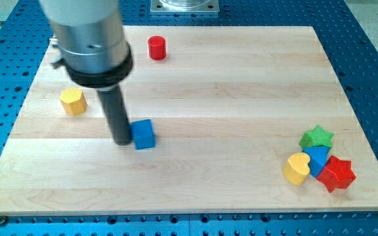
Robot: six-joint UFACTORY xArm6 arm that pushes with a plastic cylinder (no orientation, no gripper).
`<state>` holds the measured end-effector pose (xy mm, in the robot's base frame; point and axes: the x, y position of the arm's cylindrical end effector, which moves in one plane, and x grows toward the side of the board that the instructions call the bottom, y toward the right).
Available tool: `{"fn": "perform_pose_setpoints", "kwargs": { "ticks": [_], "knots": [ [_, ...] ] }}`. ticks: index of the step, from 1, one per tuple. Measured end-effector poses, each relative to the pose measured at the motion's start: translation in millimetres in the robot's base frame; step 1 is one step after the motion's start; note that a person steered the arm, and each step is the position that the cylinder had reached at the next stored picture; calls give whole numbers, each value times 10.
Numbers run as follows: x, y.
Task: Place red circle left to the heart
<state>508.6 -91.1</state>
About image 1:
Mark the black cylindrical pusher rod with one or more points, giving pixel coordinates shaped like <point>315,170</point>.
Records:
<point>114,109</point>

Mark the blue cube block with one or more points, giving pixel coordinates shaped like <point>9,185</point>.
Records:
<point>143,134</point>

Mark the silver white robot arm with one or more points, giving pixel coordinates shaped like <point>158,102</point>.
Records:
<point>95,53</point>

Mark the yellow heart block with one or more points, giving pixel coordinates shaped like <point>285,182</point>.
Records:
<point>296,168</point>

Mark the yellow hexagon block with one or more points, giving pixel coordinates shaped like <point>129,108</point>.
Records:
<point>73,101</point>

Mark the red cylinder block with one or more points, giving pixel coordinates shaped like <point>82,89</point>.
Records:
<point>157,47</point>

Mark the light wooden board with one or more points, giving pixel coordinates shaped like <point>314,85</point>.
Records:
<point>229,105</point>

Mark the green star block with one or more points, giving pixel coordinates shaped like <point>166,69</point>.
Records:
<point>316,137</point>

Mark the blue triangle block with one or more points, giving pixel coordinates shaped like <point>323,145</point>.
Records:
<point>318,157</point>

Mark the red star block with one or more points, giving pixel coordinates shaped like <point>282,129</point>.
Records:
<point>336,174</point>

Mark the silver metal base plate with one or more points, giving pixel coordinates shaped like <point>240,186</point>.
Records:
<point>184,7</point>

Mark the blue perforated metal table frame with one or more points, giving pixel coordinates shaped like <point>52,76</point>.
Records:
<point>24,40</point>

